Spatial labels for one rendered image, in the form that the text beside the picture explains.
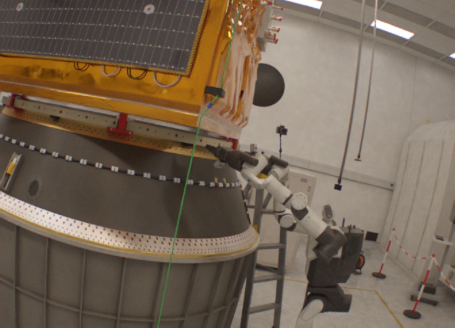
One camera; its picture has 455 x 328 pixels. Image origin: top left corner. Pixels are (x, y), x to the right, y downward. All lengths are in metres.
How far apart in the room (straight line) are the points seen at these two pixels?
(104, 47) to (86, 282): 1.07
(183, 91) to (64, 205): 0.74
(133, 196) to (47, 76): 0.74
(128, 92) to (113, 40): 0.26
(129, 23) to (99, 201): 0.81
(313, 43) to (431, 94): 3.69
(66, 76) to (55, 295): 1.06
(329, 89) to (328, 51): 1.03
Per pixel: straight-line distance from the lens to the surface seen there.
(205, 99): 1.71
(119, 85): 1.78
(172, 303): 2.08
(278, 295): 4.01
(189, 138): 2.10
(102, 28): 1.85
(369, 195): 10.29
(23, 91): 2.07
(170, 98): 1.71
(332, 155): 10.00
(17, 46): 2.12
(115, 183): 1.92
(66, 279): 1.93
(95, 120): 1.97
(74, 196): 1.89
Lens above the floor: 1.72
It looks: 3 degrees down
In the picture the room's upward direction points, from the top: 13 degrees clockwise
